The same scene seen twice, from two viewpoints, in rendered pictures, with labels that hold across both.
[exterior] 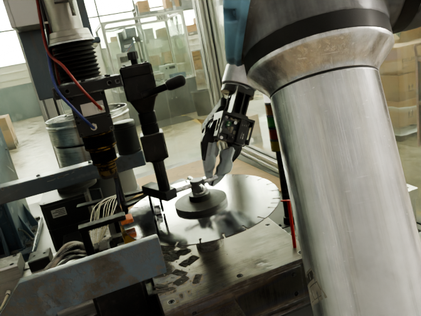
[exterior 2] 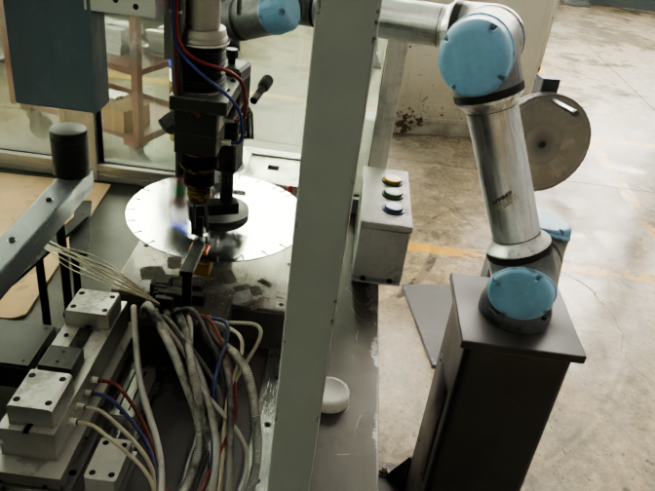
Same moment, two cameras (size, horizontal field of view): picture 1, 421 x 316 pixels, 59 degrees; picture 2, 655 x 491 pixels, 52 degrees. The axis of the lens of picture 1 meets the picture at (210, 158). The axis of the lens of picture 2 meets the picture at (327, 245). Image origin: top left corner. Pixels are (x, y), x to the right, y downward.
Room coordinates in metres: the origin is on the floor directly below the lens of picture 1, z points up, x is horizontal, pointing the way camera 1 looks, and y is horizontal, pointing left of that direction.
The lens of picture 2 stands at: (0.23, 1.02, 1.56)
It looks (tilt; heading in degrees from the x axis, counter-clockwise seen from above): 31 degrees down; 286
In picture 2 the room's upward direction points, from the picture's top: 8 degrees clockwise
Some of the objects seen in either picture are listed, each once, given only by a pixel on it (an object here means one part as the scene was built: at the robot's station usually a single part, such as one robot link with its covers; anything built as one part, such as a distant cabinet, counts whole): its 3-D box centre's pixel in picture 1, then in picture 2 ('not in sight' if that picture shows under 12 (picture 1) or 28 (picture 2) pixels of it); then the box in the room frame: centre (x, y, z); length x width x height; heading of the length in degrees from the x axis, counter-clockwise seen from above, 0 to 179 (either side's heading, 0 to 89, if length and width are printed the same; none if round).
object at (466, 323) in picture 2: not in sight; (474, 434); (0.16, -0.23, 0.37); 0.40 x 0.40 x 0.75; 16
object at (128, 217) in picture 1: (109, 234); (193, 272); (0.67, 0.22, 0.95); 0.10 x 0.03 x 0.07; 106
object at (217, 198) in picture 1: (200, 197); (218, 206); (0.73, 0.04, 0.96); 0.11 x 0.11 x 0.03
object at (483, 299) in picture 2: not in sight; (520, 292); (0.16, -0.23, 0.80); 0.15 x 0.15 x 0.10
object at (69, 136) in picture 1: (99, 157); not in sight; (1.42, 0.42, 0.93); 0.31 x 0.31 x 0.36
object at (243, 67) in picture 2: (145, 108); (229, 112); (0.68, 0.10, 1.17); 0.06 x 0.05 x 0.20; 97
